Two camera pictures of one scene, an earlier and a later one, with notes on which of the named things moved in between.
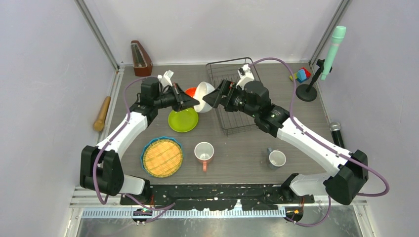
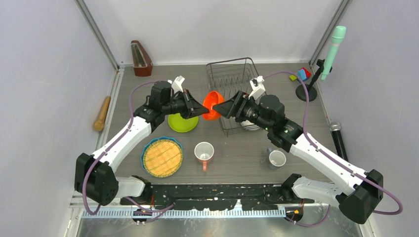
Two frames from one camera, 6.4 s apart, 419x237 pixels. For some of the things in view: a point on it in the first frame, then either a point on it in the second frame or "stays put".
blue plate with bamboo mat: x=162 y=157 stays put
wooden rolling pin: x=98 y=125 stays put
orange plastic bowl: x=190 y=91 → x=212 y=98
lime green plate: x=183 y=121 stays put
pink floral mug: x=204 y=151 stays put
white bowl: x=202 y=89 → x=249 y=125
